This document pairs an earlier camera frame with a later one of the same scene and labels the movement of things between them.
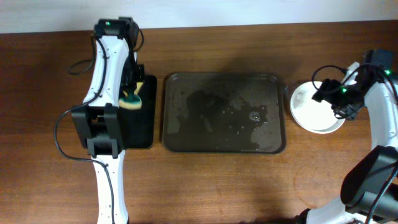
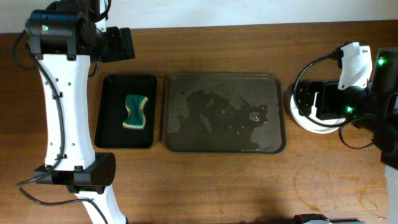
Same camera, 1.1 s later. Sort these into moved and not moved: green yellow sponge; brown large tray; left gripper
Moved: green yellow sponge; left gripper
Not moved: brown large tray
